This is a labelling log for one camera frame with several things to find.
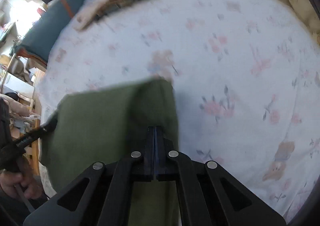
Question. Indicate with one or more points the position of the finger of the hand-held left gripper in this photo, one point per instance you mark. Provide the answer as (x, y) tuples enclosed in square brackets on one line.
[(48, 127)]

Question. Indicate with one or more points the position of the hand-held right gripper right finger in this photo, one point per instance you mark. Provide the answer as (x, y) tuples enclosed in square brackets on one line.
[(160, 153)]

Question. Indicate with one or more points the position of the white floral bed sheet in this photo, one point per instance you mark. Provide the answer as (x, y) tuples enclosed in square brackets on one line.
[(225, 53)]

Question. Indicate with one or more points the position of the person's left hand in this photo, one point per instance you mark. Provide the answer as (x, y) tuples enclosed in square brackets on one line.
[(12, 181)]

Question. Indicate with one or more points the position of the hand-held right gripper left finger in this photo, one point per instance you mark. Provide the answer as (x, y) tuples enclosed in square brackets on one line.
[(150, 150)]

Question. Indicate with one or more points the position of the wooden furniture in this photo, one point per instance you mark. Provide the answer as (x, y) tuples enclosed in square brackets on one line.
[(35, 158)]

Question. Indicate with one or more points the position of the white storage box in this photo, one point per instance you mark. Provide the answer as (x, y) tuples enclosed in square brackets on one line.
[(17, 85)]

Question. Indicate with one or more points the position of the green pants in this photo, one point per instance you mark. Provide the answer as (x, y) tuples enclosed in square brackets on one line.
[(105, 120)]

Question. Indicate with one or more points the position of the stack of folded clothes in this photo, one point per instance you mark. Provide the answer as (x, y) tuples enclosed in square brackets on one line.
[(117, 0)]

